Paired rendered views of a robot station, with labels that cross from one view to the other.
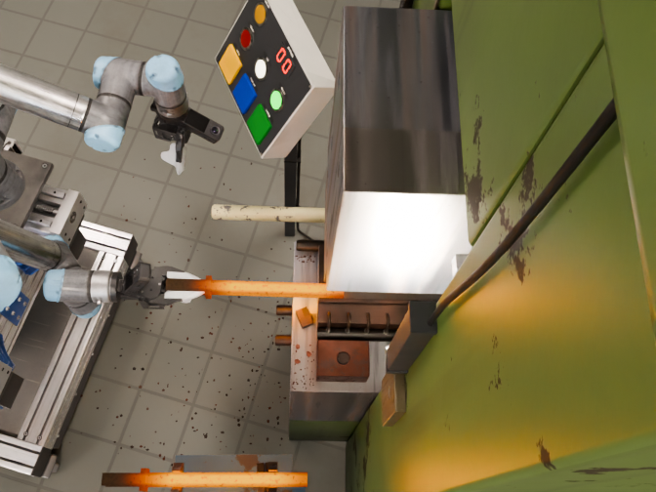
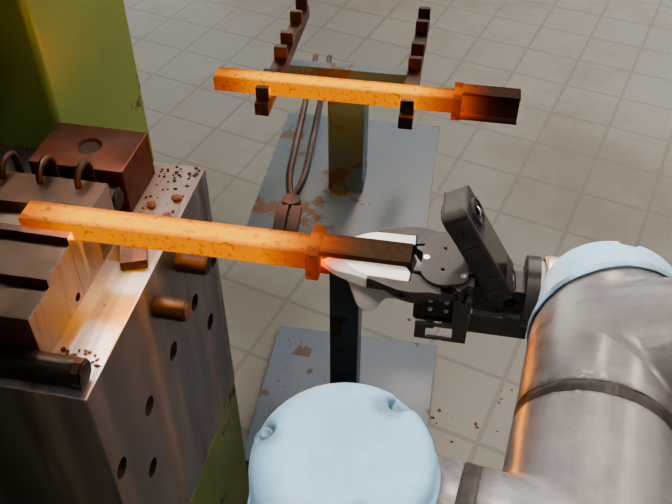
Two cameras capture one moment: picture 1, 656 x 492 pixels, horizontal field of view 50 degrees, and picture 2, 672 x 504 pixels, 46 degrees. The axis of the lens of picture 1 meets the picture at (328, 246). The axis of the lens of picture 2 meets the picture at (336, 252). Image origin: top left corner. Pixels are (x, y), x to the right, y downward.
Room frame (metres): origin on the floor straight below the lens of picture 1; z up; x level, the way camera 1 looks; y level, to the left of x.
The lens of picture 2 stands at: (1.06, 0.46, 1.55)
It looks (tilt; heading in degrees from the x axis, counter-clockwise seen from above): 43 degrees down; 198
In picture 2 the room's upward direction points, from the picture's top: straight up
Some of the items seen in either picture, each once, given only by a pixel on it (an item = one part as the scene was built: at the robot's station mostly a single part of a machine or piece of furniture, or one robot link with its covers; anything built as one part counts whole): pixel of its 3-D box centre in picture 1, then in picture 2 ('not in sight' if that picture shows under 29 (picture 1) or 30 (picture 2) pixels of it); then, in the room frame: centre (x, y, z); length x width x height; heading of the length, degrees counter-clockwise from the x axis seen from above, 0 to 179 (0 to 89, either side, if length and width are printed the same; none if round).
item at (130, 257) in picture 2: (304, 317); (133, 252); (0.49, 0.03, 0.92); 0.04 x 0.03 x 0.01; 30
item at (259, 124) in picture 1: (260, 124); not in sight; (0.96, 0.22, 1.01); 0.07 x 0.05 x 0.07; 32
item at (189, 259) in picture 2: (283, 340); (192, 263); (0.44, 0.08, 0.87); 0.04 x 0.03 x 0.03; 97
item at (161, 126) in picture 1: (173, 119); not in sight; (0.89, 0.42, 1.07); 0.09 x 0.08 x 0.12; 82
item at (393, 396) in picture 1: (392, 394); not in sight; (0.26, -0.16, 1.27); 0.09 x 0.02 x 0.17; 7
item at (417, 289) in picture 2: (165, 276); (412, 280); (0.52, 0.36, 1.00); 0.09 x 0.05 x 0.02; 100
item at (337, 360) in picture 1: (342, 360); (94, 167); (0.39, -0.07, 0.95); 0.12 x 0.09 x 0.07; 97
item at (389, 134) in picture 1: (464, 191); not in sight; (0.54, -0.20, 1.56); 0.42 x 0.39 x 0.40; 97
